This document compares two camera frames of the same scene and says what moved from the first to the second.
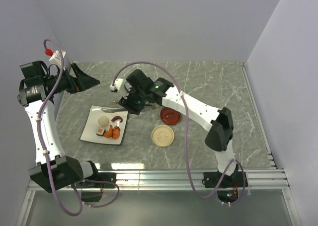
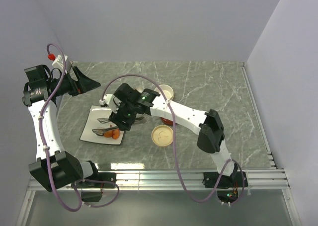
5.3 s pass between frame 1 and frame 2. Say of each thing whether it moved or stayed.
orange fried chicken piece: stayed
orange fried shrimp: stayed
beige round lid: stayed
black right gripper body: moved
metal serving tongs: moved
